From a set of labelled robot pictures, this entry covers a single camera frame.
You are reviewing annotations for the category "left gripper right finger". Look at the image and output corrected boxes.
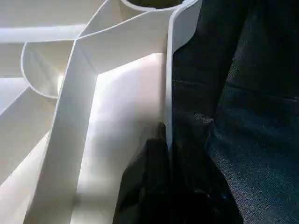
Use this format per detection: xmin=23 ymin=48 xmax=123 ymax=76
xmin=170 ymin=128 xmax=244 ymax=224

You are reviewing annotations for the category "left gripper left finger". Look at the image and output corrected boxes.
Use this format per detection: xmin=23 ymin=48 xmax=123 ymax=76
xmin=112 ymin=122 xmax=171 ymax=224

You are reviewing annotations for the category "white plastic table top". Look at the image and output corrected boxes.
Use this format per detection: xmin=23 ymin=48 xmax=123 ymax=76
xmin=0 ymin=0 xmax=204 ymax=224

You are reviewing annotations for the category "black work mat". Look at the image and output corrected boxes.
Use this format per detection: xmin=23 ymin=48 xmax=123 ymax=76
xmin=171 ymin=0 xmax=299 ymax=224

